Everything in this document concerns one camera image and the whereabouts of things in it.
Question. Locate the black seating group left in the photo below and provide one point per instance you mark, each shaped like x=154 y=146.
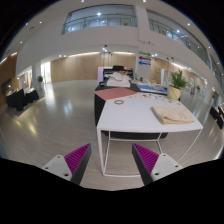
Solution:
x=20 y=99

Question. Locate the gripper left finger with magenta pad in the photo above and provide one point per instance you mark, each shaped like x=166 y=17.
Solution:
x=72 y=166

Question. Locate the white metal frame table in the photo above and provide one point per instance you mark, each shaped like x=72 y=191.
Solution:
x=135 y=115

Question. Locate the pink mat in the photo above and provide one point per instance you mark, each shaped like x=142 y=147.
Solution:
x=114 y=93

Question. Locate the blue mat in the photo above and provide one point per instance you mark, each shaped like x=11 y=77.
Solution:
x=151 y=90

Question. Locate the small potted plant far left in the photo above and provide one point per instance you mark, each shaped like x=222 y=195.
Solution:
x=40 y=82

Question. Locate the white folded cloth pile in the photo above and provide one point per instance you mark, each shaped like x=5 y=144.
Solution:
x=118 y=80

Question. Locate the black draped table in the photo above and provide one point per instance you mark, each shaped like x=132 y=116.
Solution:
x=98 y=107

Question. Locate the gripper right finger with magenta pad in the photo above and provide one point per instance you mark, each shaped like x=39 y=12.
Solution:
x=153 y=166

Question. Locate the coloured arrow direction signs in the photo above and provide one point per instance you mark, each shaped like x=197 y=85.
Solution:
x=144 y=58

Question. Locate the beige folded towel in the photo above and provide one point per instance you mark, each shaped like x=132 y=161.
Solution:
x=173 y=115

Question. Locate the black piano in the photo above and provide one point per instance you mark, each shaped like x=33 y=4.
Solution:
x=116 y=68

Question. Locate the scattered small items on table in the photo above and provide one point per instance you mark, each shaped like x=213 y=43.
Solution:
x=157 y=97

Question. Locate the potted green plant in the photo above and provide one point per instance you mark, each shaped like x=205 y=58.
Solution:
x=176 y=86

